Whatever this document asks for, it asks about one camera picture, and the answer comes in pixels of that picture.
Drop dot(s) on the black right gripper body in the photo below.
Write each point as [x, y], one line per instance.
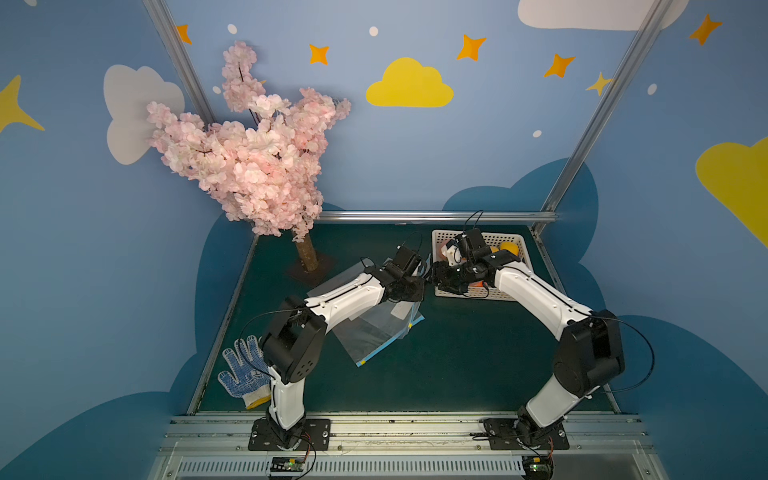
[448, 277]

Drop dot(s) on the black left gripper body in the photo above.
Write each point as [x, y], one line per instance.
[414, 287]

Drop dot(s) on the clear zip-top bag blue zipper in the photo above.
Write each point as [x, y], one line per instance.
[373, 330]

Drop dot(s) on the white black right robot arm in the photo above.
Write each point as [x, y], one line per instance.
[590, 349]

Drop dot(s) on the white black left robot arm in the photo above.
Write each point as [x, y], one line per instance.
[293, 342]

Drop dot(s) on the yellow peach back right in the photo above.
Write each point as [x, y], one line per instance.
[511, 247]

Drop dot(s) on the white perforated plastic basket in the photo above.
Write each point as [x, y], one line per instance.
[502, 262]

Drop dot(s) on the pink blossom artificial tree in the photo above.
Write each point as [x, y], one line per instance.
[265, 174]

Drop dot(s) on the white blue dotted work glove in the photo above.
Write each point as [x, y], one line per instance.
[247, 375]

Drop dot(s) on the left green circuit board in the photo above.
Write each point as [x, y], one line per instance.
[286, 466]

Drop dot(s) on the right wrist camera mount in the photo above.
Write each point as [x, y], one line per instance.
[452, 254]

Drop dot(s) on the aluminium frame rail back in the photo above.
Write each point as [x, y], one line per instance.
[433, 217]

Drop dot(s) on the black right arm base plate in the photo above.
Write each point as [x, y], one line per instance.
[509, 433]

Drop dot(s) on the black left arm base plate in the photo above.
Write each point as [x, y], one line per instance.
[312, 433]

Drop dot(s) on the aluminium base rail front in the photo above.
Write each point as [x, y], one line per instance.
[416, 445]

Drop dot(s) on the aluminium frame post right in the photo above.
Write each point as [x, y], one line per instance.
[641, 45]

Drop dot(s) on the aluminium frame post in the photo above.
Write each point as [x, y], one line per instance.
[641, 45]
[165, 26]

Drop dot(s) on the aluminium frame post left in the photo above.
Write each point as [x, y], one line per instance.
[165, 26]

